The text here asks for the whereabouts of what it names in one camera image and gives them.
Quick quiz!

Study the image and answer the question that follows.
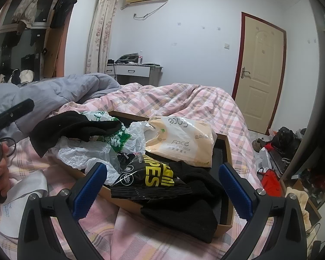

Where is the black yellow packet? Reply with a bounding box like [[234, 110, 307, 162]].
[[110, 153, 193, 201]]

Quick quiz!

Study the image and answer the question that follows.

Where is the brown shoe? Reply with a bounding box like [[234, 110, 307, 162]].
[[253, 138, 266, 152]]

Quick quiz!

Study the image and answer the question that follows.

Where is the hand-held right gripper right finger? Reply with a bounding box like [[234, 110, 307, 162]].
[[218, 162, 307, 260]]

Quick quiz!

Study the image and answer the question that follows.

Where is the floral curtain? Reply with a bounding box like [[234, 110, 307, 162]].
[[86, 0, 130, 75]]

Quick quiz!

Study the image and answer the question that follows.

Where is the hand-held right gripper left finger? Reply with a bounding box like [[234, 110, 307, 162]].
[[18, 162, 109, 260]]

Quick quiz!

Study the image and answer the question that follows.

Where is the grey duvet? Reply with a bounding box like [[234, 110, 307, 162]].
[[0, 73, 122, 152]]

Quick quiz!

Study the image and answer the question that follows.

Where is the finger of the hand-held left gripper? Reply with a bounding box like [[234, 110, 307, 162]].
[[0, 99, 35, 132]]

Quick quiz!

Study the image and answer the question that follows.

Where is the black knit hat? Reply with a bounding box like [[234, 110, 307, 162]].
[[140, 161, 225, 244]]

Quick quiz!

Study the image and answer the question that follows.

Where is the white cap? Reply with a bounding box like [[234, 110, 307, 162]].
[[19, 70, 34, 83]]

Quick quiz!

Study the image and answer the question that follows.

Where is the pink plaid quilt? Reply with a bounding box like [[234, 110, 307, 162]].
[[0, 83, 263, 260]]

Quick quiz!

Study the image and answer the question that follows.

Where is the beige tissue pack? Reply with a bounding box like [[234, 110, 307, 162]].
[[145, 116, 218, 168]]

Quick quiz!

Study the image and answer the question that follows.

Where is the red bag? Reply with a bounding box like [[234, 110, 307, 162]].
[[260, 169, 283, 197]]

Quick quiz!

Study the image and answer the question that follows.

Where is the brown cardboard tray box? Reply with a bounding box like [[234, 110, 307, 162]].
[[50, 110, 235, 236]]

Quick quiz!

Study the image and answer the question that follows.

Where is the cream door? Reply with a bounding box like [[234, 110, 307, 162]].
[[231, 11, 287, 135]]

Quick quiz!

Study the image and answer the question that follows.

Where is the black power adapter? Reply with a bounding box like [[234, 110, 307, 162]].
[[311, 240, 322, 259]]

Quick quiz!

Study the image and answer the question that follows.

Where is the beige hanging jacket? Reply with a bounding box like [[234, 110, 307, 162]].
[[12, 0, 42, 30]]

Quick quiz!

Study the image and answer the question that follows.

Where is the black bag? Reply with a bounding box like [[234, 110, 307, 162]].
[[271, 127, 301, 152]]

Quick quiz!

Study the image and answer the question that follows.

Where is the green printed plastic bag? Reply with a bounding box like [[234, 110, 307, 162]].
[[57, 110, 147, 180]]

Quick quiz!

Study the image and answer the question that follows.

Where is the white nightstand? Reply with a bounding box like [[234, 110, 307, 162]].
[[106, 63, 163, 86]]

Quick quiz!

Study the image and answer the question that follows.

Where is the silver metal case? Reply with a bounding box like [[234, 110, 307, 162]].
[[269, 148, 291, 174]]

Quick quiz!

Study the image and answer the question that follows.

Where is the black hanging shirt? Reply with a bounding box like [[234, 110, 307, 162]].
[[50, 0, 78, 29]]

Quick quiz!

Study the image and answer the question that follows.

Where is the white shopping bag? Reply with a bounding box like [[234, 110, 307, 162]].
[[256, 150, 271, 170]]

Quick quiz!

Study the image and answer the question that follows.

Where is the black cloth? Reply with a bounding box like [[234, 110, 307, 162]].
[[31, 111, 123, 158]]

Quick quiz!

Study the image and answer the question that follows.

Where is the wooden closet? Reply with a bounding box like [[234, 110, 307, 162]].
[[0, 0, 84, 83]]

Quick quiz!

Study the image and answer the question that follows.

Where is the black tray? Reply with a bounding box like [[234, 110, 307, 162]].
[[116, 55, 138, 65]]

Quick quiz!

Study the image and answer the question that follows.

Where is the air conditioner cable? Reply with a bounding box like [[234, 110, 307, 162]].
[[121, 2, 166, 20]]

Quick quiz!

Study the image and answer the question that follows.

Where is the cream cloth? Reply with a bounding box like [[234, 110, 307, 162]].
[[284, 190, 312, 228]]

